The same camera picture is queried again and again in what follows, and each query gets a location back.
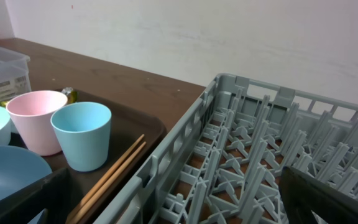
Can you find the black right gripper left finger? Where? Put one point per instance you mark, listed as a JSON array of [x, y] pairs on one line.
[[50, 193]]

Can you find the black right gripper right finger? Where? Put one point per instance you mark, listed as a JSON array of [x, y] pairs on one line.
[[304, 197]]

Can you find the light blue plastic cup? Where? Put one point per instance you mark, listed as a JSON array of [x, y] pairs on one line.
[[83, 132]]

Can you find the pink plastic cup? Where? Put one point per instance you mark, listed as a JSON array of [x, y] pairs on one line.
[[31, 113]]

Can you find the yellow silver snack wrapper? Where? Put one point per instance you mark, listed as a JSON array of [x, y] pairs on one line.
[[71, 94]]

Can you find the grey plastic dishwasher rack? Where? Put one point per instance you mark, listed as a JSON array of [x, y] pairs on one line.
[[222, 161]]

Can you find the clear plastic waste bin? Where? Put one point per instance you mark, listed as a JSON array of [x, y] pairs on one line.
[[14, 74]]

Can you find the dark blue plate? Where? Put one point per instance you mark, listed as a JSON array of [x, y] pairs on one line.
[[19, 168]]

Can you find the dark brown serving tray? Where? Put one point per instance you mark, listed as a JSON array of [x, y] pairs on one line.
[[127, 126]]

